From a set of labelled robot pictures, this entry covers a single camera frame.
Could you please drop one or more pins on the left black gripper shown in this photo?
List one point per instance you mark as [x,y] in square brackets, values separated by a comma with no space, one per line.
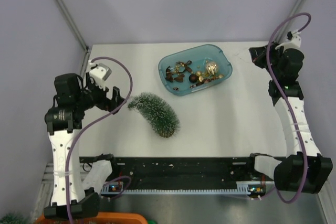
[105,103]

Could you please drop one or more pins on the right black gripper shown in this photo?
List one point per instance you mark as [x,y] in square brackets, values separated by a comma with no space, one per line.
[258,54]

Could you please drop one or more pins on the small green christmas tree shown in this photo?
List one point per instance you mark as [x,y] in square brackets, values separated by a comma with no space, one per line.
[157,112]

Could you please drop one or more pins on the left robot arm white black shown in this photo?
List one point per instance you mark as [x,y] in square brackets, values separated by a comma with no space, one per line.
[73,197]

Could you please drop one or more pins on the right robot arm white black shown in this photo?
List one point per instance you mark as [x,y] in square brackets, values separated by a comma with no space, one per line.
[302,155]

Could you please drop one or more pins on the spare green tree corner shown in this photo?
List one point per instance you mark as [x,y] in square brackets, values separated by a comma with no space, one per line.
[15,218]

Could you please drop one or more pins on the large gold ball ornament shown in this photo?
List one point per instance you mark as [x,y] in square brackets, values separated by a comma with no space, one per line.
[211,68]

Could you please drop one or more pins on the teal plastic tray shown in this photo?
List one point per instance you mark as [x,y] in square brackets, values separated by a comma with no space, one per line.
[199,56]

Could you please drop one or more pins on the dark red ball ornament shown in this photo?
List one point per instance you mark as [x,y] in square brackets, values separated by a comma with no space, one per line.
[193,78]

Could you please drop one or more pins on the orange plastic bin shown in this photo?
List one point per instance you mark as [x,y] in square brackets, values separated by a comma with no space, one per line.
[114,217]

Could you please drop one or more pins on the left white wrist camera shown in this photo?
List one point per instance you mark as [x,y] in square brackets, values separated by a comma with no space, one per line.
[99,73]

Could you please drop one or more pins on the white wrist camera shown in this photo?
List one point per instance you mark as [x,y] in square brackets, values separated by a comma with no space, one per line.
[99,73]
[293,40]

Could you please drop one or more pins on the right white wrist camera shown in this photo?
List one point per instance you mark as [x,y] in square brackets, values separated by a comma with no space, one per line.
[293,40]

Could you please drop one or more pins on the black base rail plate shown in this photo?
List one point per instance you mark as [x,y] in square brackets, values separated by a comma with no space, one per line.
[226,168]

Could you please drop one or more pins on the white cable duct strip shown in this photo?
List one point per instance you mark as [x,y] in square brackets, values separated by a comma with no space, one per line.
[241,189]

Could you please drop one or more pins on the left aluminium frame post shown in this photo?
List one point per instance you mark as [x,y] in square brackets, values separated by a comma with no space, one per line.
[71,24]

